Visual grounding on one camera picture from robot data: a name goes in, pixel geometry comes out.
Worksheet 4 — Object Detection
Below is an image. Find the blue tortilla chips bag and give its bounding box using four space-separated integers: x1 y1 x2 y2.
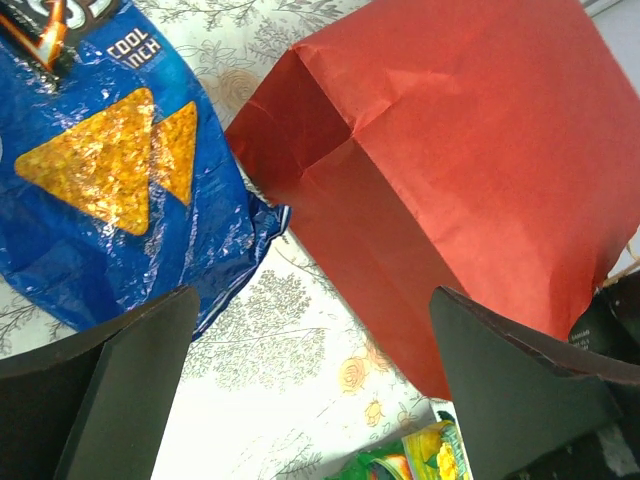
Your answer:
1 1 290 335

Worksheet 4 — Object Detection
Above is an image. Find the red paper bag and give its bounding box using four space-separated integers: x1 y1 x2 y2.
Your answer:
226 1 639 398

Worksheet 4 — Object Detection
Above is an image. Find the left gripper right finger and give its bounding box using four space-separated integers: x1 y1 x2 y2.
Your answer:
429 287 639 479

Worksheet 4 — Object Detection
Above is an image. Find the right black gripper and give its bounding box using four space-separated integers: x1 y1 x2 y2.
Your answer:
568 271 639 365

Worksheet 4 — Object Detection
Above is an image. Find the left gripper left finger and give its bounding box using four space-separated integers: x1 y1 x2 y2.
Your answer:
1 286 200 479

